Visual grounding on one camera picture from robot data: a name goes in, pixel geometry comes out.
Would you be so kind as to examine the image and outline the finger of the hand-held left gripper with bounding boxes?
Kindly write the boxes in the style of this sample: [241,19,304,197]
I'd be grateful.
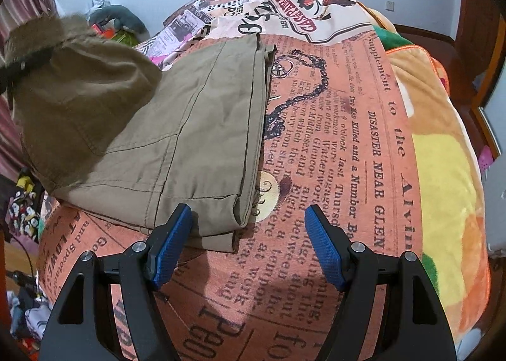
[0,47,54,87]

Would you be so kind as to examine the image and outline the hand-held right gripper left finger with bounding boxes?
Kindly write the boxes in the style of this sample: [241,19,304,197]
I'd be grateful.
[40,204,194,361]

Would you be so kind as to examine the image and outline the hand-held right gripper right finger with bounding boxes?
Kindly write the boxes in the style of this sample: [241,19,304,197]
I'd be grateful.
[304,204,459,361]

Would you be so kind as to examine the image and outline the khaki pants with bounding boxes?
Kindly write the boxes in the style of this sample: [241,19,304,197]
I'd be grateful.
[6,15,277,253]

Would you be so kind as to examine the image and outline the striped red curtain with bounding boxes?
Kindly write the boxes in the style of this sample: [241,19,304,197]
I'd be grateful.
[0,0,58,180]

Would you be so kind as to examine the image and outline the orange box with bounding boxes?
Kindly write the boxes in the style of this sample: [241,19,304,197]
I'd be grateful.
[93,21,115,40]

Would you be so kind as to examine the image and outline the pile of grey clothes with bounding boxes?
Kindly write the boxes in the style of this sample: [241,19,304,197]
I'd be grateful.
[89,0,113,16]

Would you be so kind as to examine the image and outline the newspaper print bed sheet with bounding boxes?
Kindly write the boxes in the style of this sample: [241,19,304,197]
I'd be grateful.
[35,0,420,361]

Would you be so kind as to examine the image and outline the yellow orange plush blanket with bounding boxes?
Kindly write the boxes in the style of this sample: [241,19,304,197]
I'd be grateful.
[364,7,491,361]

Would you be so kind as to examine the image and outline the cartoon print dark cloth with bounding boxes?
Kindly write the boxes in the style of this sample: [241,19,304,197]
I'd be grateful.
[6,185,42,237]

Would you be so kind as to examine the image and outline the white crumpled cloth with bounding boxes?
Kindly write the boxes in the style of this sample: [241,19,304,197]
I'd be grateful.
[12,294,52,340]

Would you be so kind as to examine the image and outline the white heart sticker wardrobe door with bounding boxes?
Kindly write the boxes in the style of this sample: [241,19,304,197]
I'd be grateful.
[480,84,506,204]

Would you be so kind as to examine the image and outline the brown wooden door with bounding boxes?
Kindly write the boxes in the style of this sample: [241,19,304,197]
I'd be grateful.
[459,0,506,105]

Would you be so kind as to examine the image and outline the thin black floor cable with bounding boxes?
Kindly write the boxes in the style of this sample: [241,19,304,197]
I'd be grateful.
[6,235,40,294]

